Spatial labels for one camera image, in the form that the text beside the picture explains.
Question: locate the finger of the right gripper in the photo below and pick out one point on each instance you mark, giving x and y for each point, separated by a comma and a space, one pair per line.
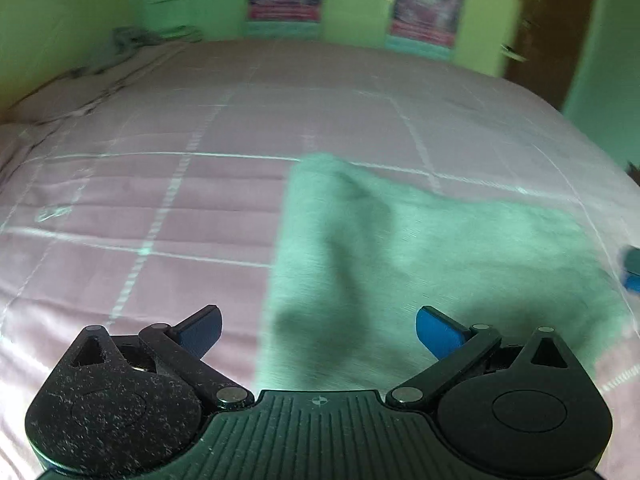
631, 269

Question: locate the dark brown wooden door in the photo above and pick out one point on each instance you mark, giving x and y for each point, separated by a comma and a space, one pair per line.
547, 46

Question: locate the crumpled grey cloth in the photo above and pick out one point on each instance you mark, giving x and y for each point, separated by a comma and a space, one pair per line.
125, 42

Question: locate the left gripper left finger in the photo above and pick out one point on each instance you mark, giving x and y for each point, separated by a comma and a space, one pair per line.
180, 349

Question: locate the pink checked bedsheet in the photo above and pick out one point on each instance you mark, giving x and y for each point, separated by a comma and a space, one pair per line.
166, 196

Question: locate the right pink wall poster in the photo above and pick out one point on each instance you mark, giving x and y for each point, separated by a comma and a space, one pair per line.
424, 27

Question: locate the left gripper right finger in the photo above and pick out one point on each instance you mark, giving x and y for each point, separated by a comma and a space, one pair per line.
457, 350

